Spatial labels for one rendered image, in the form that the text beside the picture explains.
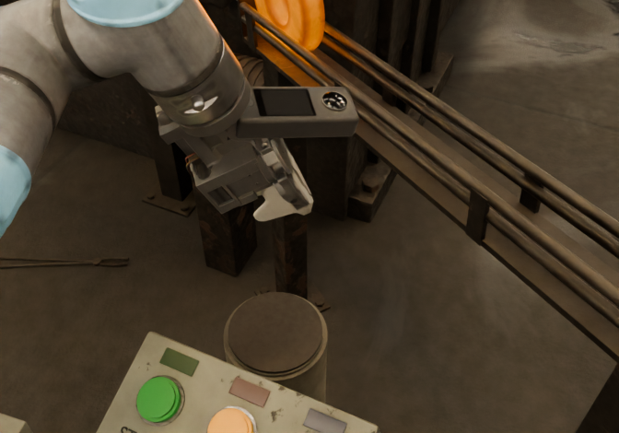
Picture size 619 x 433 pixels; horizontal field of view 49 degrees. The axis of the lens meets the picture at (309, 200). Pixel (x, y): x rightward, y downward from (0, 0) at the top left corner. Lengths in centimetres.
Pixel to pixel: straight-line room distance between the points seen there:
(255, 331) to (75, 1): 44
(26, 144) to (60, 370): 101
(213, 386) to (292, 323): 17
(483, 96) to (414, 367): 93
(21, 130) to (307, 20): 52
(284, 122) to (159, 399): 28
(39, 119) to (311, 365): 42
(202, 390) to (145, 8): 35
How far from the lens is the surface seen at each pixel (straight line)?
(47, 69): 52
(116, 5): 48
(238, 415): 63
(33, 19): 54
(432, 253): 156
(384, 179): 162
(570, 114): 204
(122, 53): 51
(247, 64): 116
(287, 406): 63
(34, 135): 48
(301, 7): 90
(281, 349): 77
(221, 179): 62
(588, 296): 61
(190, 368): 66
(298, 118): 60
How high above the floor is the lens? 117
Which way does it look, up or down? 45 degrees down
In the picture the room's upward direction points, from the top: straight up
